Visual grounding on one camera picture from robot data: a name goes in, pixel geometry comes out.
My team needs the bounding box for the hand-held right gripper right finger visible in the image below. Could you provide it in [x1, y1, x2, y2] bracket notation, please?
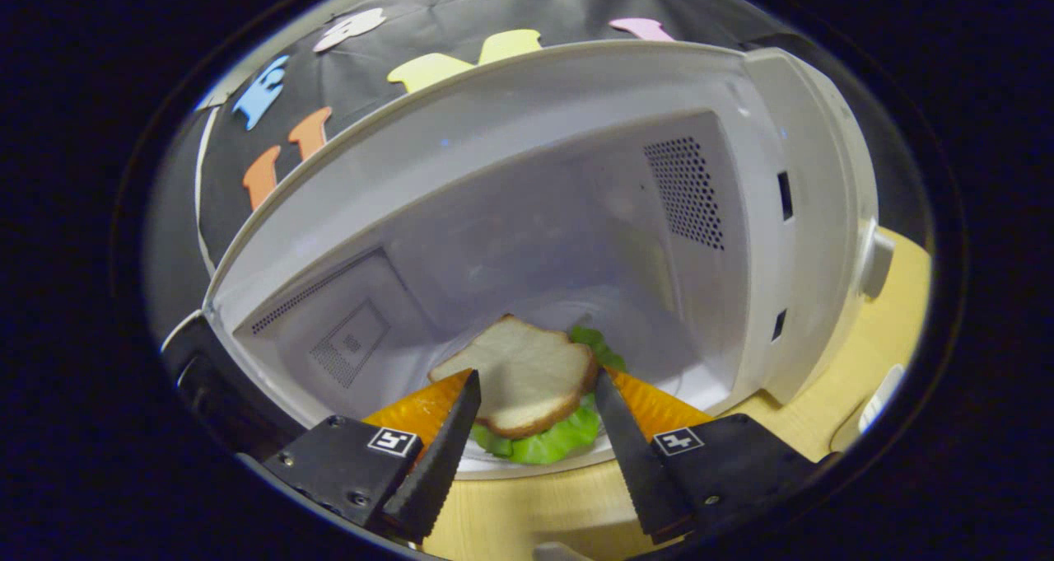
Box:
[595, 367, 824, 545]

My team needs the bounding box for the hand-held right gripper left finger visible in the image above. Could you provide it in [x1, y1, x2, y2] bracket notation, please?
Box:
[262, 369, 483, 544]

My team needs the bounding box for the small white plate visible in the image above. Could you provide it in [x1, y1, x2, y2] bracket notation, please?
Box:
[455, 442, 620, 481]

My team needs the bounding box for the toy sandwich with lettuce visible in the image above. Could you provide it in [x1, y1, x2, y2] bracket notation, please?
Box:
[428, 314, 628, 465]

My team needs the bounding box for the white microwave oven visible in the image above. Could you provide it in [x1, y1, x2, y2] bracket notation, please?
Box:
[161, 38, 898, 471]

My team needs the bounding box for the white divided grain tray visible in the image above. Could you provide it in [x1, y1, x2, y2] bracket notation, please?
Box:
[856, 363, 907, 435]

